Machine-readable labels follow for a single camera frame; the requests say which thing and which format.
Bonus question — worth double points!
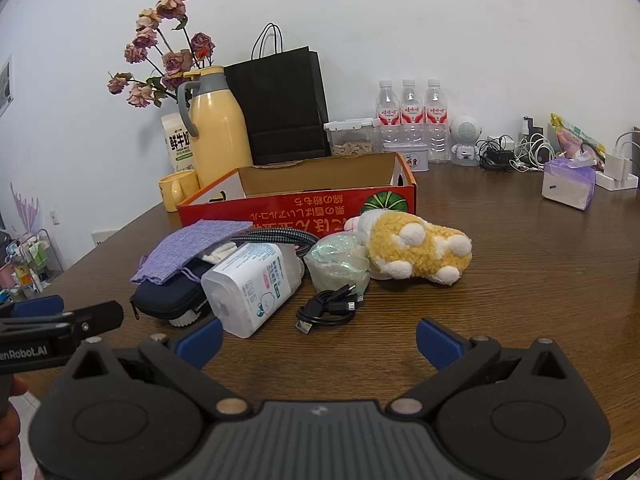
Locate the black paper bag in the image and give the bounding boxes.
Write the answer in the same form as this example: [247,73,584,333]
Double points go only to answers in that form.
[223,23,332,166]

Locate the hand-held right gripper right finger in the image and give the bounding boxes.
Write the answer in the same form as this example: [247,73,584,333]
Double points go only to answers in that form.
[386,317,571,420]

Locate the framed wall picture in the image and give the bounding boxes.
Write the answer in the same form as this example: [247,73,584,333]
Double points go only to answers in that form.
[0,55,13,117]

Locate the yellow and white plush toy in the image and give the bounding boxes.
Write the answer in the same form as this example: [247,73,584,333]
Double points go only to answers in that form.
[347,210,473,286]

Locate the white robot-shaped speaker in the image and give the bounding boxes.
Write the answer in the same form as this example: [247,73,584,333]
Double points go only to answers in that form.
[449,114,483,167]

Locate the purple knitted cloth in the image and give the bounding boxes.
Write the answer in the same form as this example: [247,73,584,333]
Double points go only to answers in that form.
[130,220,253,286]

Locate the white power strip with chargers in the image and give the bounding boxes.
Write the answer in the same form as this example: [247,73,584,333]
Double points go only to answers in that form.
[595,130,640,192]

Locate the pale printed tin box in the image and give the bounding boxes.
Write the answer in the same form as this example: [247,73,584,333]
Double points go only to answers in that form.
[382,141,429,173]

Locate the braided grey cable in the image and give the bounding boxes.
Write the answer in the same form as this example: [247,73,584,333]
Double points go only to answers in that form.
[235,227,321,261]

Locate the clear lidded food container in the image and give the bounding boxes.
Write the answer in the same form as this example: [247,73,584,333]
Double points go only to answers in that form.
[323,117,381,157]

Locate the purple plant wall sticker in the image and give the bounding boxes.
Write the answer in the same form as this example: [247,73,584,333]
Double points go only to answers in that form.
[9,182,42,236]

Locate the purple tissue pack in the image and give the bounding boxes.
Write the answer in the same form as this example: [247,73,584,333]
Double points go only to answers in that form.
[541,156,598,211]

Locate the black usb cable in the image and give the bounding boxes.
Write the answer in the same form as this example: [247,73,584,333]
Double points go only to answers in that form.
[295,282,365,336]

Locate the white cable tangle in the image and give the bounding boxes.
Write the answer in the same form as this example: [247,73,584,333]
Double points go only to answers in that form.
[512,132,557,172]

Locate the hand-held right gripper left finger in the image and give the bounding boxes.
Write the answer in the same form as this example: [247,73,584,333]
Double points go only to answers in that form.
[70,317,252,422]

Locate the yellow thermos jug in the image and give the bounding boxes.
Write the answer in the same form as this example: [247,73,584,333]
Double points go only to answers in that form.
[176,66,253,188]

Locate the clear water bottle red label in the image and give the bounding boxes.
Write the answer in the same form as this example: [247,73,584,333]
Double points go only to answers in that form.
[399,79,426,145]
[375,80,401,145]
[424,79,451,164]

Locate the white round jar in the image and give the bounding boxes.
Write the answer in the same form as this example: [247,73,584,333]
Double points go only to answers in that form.
[169,310,211,328]

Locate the person's left hand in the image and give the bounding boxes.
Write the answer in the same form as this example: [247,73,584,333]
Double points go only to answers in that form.
[0,376,29,443]

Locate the dried pink flower bouquet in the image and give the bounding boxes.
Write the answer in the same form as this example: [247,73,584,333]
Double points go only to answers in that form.
[107,0,216,108]

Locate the dark blue zip case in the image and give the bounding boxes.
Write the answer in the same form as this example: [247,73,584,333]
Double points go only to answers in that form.
[130,260,216,321]

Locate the colourful snack packet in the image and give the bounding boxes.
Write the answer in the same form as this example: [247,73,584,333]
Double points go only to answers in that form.
[550,112,608,161]

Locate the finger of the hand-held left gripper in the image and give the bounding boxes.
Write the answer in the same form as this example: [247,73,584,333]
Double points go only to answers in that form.
[0,301,124,357]
[0,295,65,321]

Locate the red cardboard box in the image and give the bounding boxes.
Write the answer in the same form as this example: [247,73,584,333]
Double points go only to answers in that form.
[177,152,417,228]

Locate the white plastic wipes pack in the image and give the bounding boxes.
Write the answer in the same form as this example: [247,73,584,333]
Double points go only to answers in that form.
[200,242,304,339]

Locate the yellow mug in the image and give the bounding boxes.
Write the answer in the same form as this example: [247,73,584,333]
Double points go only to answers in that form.
[158,170,202,212]

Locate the white milk carton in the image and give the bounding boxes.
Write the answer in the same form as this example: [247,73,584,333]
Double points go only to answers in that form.
[161,112,197,173]

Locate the black cable tangle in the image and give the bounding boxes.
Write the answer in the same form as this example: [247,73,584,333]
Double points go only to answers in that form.
[477,135,516,173]

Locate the black upright adapter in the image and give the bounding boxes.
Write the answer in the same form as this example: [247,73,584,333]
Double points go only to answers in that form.
[522,116,543,151]

